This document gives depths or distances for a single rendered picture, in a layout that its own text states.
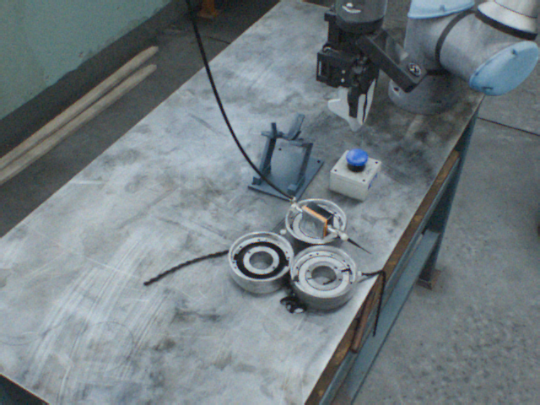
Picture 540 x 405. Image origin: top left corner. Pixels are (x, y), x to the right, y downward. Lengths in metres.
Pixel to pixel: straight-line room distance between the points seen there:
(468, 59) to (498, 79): 0.06
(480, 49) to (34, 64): 1.93
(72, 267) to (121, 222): 0.12
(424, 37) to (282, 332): 0.65
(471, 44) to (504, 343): 1.05
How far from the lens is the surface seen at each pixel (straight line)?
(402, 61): 0.99
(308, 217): 1.03
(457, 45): 1.25
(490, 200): 2.41
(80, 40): 2.89
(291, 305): 0.99
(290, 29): 1.64
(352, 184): 1.14
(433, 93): 1.36
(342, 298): 0.97
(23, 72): 2.71
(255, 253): 1.03
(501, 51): 1.20
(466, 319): 2.03
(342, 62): 1.00
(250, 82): 1.45
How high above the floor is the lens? 1.60
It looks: 45 degrees down
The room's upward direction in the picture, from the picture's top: 1 degrees counter-clockwise
